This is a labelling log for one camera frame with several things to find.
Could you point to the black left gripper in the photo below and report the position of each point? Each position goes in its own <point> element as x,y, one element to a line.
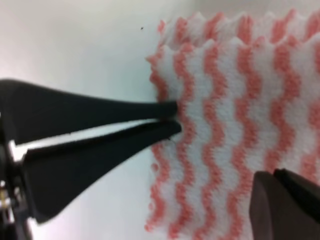
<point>14,207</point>

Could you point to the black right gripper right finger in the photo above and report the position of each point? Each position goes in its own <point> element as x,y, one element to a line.
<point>305,193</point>

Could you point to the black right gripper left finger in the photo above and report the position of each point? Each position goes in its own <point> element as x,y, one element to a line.
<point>272,212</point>

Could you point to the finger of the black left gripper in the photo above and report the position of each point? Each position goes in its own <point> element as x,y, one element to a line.
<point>32,112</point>
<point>54,176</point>

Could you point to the pink white striped towel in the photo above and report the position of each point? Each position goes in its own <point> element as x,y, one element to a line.
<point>248,95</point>

